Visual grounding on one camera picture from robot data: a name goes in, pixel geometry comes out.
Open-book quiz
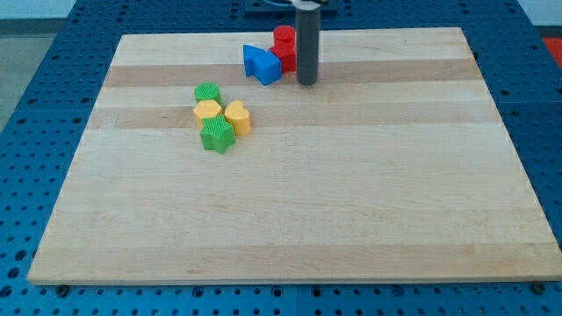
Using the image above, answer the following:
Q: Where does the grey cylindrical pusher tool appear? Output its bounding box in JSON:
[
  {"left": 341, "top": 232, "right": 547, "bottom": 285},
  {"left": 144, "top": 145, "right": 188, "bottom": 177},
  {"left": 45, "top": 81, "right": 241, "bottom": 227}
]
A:
[{"left": 292, "top": 0, "right": 321, "bottom": 86}]

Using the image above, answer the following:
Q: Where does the red circle block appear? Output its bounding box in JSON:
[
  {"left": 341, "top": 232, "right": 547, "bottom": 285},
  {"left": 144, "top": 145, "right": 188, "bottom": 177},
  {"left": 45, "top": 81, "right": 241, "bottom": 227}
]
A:
[{"left": 273, "top": 25, "right": 296, "bottom": 47}]

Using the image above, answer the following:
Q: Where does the wooden board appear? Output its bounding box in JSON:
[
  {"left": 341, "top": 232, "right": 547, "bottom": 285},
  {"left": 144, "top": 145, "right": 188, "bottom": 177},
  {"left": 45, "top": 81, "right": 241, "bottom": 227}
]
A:
[{"left": 27, "top": 27, "right": 561, "bottom": 285}]

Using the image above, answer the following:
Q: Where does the green circle block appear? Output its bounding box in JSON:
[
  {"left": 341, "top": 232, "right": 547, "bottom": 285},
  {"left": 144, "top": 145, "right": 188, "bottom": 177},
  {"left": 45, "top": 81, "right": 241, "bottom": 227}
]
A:
[{"left": 194, "top": 82, "right": 222, "bottom": 104}]

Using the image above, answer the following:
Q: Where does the red star block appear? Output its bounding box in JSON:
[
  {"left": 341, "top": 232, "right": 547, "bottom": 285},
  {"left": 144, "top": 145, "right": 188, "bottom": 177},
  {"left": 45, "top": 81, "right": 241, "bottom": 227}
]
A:
[{"left": 269, "top": 42, "right": 297, "bottom": 74}]

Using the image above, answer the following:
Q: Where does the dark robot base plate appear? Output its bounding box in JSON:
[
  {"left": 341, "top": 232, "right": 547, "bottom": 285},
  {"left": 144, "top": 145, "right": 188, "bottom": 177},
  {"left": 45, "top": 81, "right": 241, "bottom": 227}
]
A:
[{"left": 241, "top": 0, "right": 339, "bottom": 14}]

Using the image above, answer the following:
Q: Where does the green star block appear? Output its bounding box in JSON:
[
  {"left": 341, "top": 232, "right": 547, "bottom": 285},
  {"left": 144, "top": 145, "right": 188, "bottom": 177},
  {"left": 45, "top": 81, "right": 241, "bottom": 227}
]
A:
[{"left": 199, "top": 114, "right": 236, "bottom": 154}]

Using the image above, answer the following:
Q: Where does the yellow hexagon block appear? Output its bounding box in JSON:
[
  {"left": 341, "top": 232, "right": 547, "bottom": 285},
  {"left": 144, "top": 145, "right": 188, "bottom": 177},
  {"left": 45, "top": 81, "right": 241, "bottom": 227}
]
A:
[{"left": 193, "top": 99, "right": 223, "bottom": 129}]

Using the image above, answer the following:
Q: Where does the blue triangle block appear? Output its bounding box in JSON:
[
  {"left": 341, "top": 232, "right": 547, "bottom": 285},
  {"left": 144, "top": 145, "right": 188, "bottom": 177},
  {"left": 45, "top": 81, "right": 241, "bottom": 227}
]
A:
[{"left": 242, "top": 44, "right": 264, "bottom": 77}]

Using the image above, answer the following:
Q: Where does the yellow heart block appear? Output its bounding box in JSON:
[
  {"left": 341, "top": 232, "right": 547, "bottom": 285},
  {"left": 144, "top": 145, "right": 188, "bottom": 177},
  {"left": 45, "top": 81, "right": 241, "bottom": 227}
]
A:
[{"left": 224, "top": 100, "right": 252, "bottom": 135}]

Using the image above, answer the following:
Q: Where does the blue cube block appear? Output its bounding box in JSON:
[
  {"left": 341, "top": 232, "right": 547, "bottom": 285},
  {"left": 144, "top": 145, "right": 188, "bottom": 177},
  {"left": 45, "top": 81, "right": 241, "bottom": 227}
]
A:
[{"left": 252, "top": 51, "right": 282, "bottom": 86}]

